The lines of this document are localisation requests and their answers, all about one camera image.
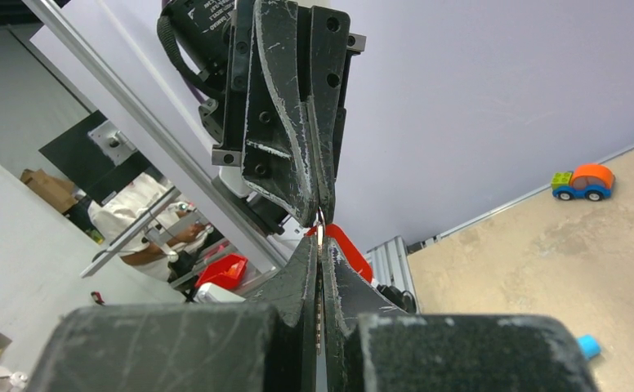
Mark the silver key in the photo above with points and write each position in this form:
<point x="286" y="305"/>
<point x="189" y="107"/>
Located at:
<point x="319" y="232"/>

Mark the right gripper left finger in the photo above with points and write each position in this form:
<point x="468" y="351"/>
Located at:
<point x="265" y="343"/>

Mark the red key tag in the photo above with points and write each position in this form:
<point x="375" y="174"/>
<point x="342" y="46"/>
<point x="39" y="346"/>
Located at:
<point x="354" y="257"/>

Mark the toy car orange blue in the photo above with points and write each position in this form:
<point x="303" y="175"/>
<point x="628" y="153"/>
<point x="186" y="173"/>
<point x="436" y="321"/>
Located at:
<point x="592" y="182"/>

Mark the cardboard box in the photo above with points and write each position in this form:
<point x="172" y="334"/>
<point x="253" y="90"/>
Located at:
<point x="56" y="192"/>

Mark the red plastic bin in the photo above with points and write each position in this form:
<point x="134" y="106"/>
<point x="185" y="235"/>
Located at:
<point x="226" y="273"/>

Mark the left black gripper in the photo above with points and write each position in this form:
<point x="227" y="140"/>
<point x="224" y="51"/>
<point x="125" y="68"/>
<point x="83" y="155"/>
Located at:
<point x="205" y="42"/>

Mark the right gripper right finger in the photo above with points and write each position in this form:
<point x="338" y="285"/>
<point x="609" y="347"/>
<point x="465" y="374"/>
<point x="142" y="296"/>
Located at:
<point x="373" y="345"/>

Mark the aluminium frame rail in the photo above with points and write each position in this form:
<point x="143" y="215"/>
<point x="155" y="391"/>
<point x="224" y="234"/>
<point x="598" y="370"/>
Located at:
<point x="110" y="51"/>

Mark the blue plastic flashlight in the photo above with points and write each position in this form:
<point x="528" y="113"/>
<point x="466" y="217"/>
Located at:
<point x="589" y="346"/>

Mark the person in white shirt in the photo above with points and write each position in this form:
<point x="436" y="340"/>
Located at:
<point x="156" y="240"/>

